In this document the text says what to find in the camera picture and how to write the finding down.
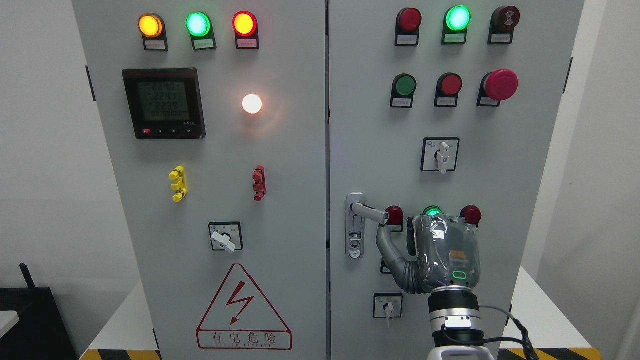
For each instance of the green indicator light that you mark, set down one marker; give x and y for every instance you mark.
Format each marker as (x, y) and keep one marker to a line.
(455, 23)
(201, 32)

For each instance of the white lit indicator light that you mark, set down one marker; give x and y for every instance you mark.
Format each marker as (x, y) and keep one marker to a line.
(252, 104)

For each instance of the white rotary switch left door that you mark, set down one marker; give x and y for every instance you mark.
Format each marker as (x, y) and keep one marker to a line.
(226, 236)

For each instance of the red electric warning sticker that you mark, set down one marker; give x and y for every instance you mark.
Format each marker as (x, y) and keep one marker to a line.
(241, 317)

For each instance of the yellow terminal connector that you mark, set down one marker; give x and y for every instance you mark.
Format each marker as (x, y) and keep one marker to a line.
(179, 183)

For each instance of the green lit indicator middle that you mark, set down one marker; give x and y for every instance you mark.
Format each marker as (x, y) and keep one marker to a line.
(432, 210)

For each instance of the grey right cabinet door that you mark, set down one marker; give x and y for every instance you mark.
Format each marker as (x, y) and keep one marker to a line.
(377, 150)

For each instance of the white rotary switch upper right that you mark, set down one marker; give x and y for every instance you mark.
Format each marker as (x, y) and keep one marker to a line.
(440, 154)

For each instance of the black box at left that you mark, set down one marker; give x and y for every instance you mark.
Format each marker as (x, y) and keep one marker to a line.
(40, 333)

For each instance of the dark red indicator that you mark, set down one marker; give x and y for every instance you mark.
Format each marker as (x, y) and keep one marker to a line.
(396, 219)
(407, 26)
(472, 215)

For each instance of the dark red indicator middle right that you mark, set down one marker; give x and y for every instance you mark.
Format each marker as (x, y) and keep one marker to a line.
(472, 215)

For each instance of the dark red indicator top right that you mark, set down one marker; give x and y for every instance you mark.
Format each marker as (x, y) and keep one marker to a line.
(407, 26)

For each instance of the white rotary switch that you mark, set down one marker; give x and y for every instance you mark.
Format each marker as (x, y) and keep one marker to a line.
(388, 306)
(440, 154)

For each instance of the black digital power meter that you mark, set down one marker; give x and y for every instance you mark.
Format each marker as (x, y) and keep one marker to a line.
(165, 103)

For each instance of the red lit indicator light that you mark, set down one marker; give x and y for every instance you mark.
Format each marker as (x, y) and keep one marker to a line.
(246, 31)

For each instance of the amber indicator light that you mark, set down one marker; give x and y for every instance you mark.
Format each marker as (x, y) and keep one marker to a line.
(153, 31)

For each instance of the green indicator light top left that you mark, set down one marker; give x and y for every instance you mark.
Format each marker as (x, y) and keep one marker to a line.
(201, 32)

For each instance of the red emergency stop mushroom button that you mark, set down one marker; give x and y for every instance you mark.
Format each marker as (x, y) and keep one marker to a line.
(497, 86)

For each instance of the red push button upper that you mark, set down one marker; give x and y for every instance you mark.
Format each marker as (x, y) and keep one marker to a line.
(447, 90)

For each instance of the red terminal connector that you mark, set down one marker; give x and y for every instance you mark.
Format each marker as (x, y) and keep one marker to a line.
(259, 185)

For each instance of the grey left cabinet door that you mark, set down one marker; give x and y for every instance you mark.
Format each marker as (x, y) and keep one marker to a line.
(284, 235)

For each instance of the white rotary switch lower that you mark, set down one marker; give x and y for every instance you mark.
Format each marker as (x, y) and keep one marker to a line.
(388, 306)

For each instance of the green indicator light top right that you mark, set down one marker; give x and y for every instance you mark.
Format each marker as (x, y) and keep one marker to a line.
(455, 23)

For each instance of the green push button upper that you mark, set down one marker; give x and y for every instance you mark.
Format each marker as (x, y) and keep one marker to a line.
(403, 88)

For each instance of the silver door handle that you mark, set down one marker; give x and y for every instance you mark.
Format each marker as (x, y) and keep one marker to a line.
(356, 213)

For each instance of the dark red indicator middle left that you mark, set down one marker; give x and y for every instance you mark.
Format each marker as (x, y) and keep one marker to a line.
(396, 219)

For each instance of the red black buzzer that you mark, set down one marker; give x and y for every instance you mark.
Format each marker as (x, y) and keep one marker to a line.
(503, 22)

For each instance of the grey cabinet door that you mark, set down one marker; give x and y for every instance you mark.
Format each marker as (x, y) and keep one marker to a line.
(284, 235)
(377, 150)

